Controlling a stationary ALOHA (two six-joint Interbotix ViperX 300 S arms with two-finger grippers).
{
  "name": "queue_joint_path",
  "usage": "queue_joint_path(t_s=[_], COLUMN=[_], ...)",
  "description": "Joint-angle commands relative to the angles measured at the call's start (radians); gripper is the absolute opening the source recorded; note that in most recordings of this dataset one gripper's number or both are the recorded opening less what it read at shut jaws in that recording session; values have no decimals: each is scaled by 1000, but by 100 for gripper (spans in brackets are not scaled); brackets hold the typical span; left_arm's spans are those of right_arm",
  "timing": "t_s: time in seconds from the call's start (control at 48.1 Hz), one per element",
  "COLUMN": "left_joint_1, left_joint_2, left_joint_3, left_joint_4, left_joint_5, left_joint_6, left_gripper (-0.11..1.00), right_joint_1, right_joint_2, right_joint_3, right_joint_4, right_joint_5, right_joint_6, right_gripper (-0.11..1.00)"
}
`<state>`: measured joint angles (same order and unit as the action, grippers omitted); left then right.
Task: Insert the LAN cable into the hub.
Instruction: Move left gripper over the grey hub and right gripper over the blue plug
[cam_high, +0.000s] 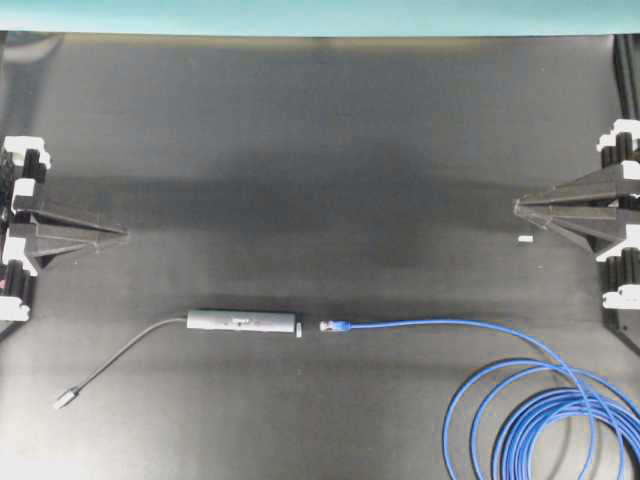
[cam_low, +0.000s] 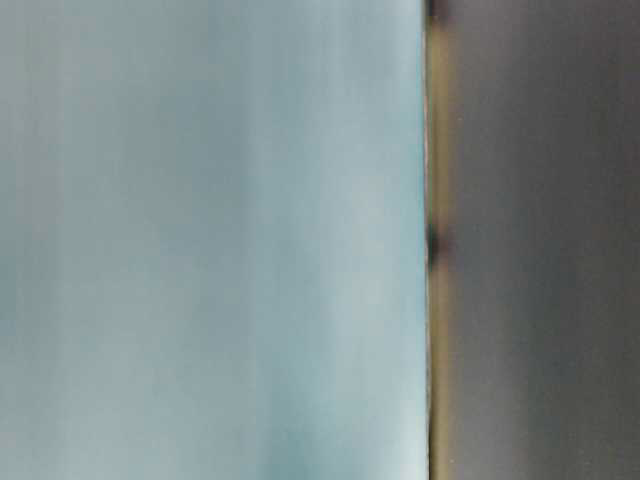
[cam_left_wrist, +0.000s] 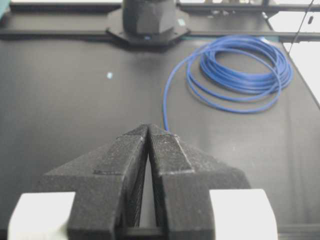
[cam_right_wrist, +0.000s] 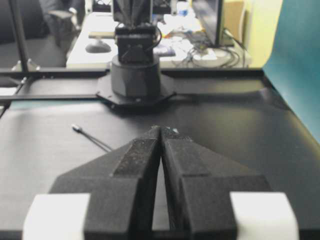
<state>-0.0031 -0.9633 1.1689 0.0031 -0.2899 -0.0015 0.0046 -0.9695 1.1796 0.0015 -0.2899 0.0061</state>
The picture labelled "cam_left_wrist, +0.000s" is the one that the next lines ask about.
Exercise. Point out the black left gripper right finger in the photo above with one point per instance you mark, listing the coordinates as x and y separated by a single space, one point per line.
182 177

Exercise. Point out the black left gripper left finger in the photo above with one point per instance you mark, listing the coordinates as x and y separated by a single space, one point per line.
108 183

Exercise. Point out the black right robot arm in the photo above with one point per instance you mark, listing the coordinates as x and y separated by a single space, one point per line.
149 16

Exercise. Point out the white tape marker centre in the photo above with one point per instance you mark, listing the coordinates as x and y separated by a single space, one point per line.
109 75

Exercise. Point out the black aluminium frame rail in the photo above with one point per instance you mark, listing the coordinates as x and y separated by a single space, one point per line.
104 22

